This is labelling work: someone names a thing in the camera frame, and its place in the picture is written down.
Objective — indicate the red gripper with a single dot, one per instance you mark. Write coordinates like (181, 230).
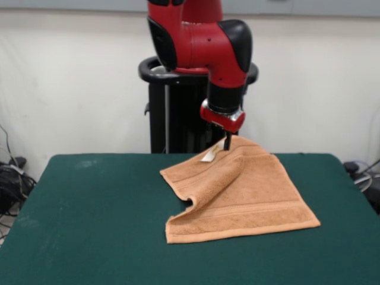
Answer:
(222, 120)

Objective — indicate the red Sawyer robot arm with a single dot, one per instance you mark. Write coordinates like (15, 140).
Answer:
(205, 38)

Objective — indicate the small black power brick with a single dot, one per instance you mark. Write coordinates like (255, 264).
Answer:
(17, 161)
(351, 167)

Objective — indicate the dark green table cloth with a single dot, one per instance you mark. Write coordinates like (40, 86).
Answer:
(89, 222)

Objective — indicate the orange-brown towel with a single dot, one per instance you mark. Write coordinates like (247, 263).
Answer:
(255, 190)

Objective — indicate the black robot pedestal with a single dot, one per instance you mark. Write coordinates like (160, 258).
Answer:
(157, 118)

